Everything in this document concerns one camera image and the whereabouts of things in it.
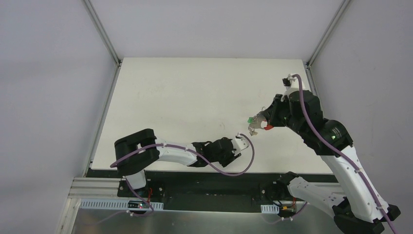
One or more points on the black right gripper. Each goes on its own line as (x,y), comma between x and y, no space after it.
(271,114)

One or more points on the keyring bunch with tags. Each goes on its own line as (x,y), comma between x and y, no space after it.
(258,122)

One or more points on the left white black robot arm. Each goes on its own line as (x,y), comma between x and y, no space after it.
(134,153)

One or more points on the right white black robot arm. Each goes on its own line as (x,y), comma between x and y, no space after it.
(361,210)

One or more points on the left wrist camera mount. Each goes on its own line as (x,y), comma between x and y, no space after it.
(239,143)

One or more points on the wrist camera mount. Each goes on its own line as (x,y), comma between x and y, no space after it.
(239,143)
(291,84)

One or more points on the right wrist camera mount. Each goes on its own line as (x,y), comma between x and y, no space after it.
(291,84)

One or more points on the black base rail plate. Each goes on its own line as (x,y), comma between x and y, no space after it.
(208,191)

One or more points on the aluminium frame post right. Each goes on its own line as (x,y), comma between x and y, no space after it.
(328,32)

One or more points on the aluminium frame post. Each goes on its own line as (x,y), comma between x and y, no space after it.
(328,32)
(101,31)

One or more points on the white slotted cable duct right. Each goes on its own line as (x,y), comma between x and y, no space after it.
(269,209)

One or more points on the white slotted cable duct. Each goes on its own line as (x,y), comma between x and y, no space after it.
(120,204)
(269,209)

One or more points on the white slotted cable duct left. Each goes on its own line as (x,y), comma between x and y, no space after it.
(120,204)

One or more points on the aluminium frame post left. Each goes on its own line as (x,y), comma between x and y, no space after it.
(101,31)

